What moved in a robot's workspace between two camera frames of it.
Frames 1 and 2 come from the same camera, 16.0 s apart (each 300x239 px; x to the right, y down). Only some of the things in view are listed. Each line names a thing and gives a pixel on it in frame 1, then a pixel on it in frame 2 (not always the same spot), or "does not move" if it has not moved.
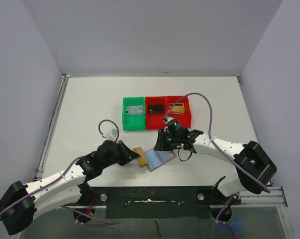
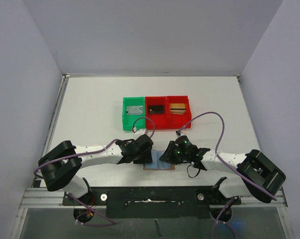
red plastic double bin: x=157 y=107 does not move
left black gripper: x=123 y=153 -> x=145 y=153
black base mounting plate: x=153 y=201 does not move
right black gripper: x=160 y=140 -> x=170 y=153
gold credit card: x=178 y=108 does not move
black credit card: x=156 y=109 does not move
